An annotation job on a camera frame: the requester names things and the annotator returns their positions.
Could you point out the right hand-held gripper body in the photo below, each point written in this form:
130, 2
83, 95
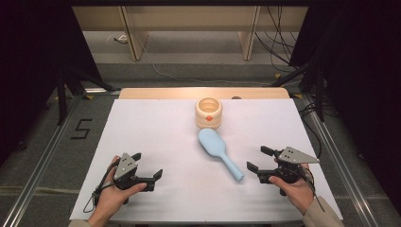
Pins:
291, 156

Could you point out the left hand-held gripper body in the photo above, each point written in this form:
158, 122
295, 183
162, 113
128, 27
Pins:
125, 167

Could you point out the light blue hairbrush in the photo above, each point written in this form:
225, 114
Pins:
211, 143

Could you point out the cream ribbed cup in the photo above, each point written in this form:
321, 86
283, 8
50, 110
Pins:
208, 123

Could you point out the person's left hand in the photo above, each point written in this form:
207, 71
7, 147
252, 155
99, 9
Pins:
112, 197

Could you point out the person's right hand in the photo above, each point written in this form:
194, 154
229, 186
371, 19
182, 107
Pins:
298, 192

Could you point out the white table sheet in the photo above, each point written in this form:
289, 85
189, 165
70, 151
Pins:
164, 126

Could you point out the small brown round object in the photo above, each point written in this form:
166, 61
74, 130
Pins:
236, 97

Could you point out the black tripod stand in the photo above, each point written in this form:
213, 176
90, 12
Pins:
320, 94
61, 94

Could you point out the wooden table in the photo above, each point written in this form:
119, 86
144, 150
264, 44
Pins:
164, 93

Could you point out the dark curtain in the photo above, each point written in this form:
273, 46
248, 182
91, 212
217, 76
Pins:
28, 63
362, 78

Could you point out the round floor socket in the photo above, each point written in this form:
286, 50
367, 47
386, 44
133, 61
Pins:
121, 39

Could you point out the beige wooden bench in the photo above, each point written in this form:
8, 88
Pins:
189, 19

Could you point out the metal floor rail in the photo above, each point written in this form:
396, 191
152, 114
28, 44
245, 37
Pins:
41, 170
340, 164

